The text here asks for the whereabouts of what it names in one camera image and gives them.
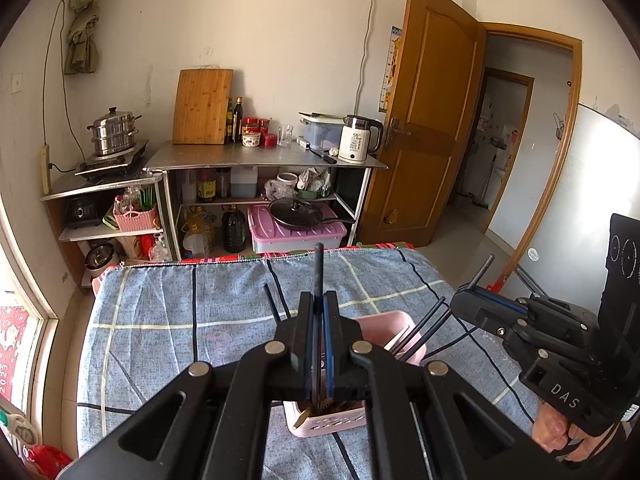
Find dark sauce bottle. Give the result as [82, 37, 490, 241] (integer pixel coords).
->
[232, 96, 245, 144]

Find pink woven plastic basket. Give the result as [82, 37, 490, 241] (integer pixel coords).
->
[112, 194, 161, 234]

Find steel steamer pot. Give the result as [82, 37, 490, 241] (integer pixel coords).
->
[86, 106, 143, 157]

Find tied beige curtain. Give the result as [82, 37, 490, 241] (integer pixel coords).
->
[64, 0, 112, 76]

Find large dark oil bottle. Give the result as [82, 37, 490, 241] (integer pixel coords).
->
[221, 204, 249, 254]

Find metal door handle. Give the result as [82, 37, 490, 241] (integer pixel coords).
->
[384, 118, 412, 149]

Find white plastic canister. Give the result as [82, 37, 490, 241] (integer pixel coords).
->
[230, 165, 260, 199]

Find red plastic bag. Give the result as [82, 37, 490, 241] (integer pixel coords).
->
[27, 444, 74, 479]

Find wooden door frame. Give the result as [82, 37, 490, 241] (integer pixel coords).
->
[476, 21, 584, 281]

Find black induction cooker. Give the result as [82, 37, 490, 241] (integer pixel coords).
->
[74, 138, 151, 179]

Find black blender base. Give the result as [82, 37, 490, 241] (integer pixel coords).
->
[63, 195, 99, 231]

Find wall calendar strip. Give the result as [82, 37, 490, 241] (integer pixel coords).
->
[378, 25, 404, 114]

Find clear plastic storage container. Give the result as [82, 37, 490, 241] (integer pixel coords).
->
[298, 112, 346, 147]

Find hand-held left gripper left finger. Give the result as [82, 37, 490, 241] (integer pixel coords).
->
[55, 291, 318, 480]

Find black chopstick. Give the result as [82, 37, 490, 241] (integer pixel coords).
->
[387, 297, 447, 356]
[312, 243, 326, 408]
[400, 307, 454, 362]
[263, 283, 292, 322]
[468, 254, 496, 294]

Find wall power strip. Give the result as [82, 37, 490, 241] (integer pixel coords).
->
[40, 143, 52, 196]

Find black frying pan with lid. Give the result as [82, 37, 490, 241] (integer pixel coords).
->
[268, 196, 357, 232]

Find red patterned mat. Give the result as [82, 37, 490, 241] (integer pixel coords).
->
[0, 304, 31, 404]

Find yellow cooking oil jug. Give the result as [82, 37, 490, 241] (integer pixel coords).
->
[182, 204, 216, 256]

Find bamboo cutting board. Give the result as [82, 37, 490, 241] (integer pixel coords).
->
[172, 68, 235, 146]

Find white refrigerator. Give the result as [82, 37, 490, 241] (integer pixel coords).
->
[487, 102, 640, 321]

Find black power cable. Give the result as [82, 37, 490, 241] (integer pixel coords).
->
[42, 0, 87, 162]

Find brown soy sauce bottle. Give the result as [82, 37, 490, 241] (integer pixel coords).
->
[195, 168, 217, 202]

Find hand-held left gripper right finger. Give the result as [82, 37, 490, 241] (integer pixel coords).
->
[322, 290, 598, 480]

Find low steel shelf stand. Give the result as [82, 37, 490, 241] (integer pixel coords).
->
[39, 169, 176, 287]

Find person's right hand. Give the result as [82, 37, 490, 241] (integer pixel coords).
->
[532, 402, 609, 464]

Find white electric kettle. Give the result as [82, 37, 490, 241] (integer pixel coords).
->
[338, 114, 385, 165]

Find steel rice cooker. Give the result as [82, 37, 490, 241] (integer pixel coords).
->
[82, 241, 121, 284]

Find steel kitchen table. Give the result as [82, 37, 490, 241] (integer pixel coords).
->
[144, 140, 390, 262]

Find brown wooden door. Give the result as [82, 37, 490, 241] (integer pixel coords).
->
[357, 0, 489, 249]

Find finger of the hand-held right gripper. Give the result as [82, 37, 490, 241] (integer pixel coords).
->
[450, 290, 527, 338]
[465, 282, 534, 317]

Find white green plastic tool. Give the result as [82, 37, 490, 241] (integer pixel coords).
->
[0, 399, 40, 446]

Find blue checked tablecloth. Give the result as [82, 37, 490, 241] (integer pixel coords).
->
[75, 247, 547, 480]

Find pink plastic utensil basket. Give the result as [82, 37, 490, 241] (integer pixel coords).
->
[282, 310, 430, 441]

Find crumpled plastic bags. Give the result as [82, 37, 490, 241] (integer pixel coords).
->
[297, 167, 334, 200]

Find pink lidded storage box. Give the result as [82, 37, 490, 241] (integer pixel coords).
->
[247, 203, 349, 255]

